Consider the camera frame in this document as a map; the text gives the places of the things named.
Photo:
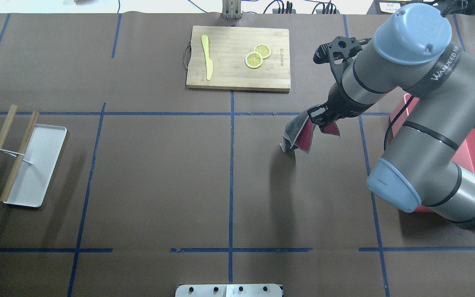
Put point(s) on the lemon slice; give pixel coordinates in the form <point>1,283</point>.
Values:
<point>253,60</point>
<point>264,50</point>

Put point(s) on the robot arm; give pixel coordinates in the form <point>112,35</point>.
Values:
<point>411,50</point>

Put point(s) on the grey and pink cloth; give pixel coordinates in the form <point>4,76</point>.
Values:
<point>298,133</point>

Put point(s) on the lemon slice front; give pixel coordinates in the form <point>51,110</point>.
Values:
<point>253,60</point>

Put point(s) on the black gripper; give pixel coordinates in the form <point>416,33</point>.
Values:
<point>338,103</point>

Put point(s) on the yellow plastic knife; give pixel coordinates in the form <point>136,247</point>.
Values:
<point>208,61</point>

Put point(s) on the right wooden rack rod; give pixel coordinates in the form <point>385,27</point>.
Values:
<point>20,155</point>

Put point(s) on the bamboo cutting board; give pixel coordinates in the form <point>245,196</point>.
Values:
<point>228,48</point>

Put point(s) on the white metal tray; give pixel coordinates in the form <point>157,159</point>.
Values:
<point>40,159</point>

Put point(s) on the white mounting base plate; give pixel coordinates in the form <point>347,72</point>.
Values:
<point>230,290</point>

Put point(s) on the aluminium frame post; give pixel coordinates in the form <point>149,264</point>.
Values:
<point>232,9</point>

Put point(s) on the lemon slice back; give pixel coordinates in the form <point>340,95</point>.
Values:
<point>264,50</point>

